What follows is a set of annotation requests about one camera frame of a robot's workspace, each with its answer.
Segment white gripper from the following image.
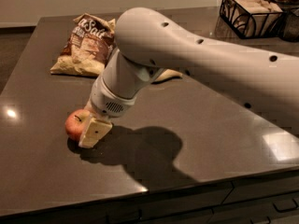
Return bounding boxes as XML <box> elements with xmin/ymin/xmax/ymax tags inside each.
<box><xmin>78</xmin><ymin>76</ymin><xmax>135</xmax><ymax>148</ymax></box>

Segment red yellow apple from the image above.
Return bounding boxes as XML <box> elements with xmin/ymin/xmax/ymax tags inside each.
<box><xmin>64</xmin><ymin>109</ymin><xmax>90</xmax><ymax>142</ymax></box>

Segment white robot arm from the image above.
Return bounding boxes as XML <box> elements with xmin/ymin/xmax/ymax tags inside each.
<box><xmin>78</xmin><ymin>7</ymin><xmax>299</xmax><ymax>148</ymax></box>

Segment yellow sponge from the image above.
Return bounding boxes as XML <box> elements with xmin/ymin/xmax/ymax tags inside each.
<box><xmin>153</xmin><ymin>69</ymin><xmax>182</xmax><ymax>84</ymax></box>

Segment brown white chip bag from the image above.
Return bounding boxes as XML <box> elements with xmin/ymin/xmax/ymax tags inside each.
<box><xmin>50</xmin><ymin>13</ymin><xmax>115</xmax><ymax>77</ymax></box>

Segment white napkins in basket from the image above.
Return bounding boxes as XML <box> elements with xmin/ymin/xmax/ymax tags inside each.
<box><xmin>226</xmin><ymin>0</ymin><xmax>284</xmax><ymax>37</ymax></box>

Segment black drawer handle left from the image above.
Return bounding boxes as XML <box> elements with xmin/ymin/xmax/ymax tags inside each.
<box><xmin>106</xmin><ymin>209</ymin><xmax>142</xmax><ymax>224</ymax></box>

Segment black drawer handle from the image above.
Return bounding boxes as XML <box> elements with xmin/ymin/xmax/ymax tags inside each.
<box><xmin>273</xmin><ymin>199</ymin><xmax>299</xmax><ymax>213</ymax></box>
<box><xmin>106</xmin><ymin>209</ymin><xmax>142</xmax><ymax>224</ymax></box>

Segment black wire basket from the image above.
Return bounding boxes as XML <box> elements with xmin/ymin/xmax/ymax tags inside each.
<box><xmin>219</xmin><ymin>0</ymin><xmax>286</xmax><ymax>40</ymax></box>

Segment black drawer handle right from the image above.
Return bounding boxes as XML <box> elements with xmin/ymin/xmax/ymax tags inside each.
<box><xmin>273</xmin><ymin>199</ymin><xmax>299</xmax><ymax>213</ymax></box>

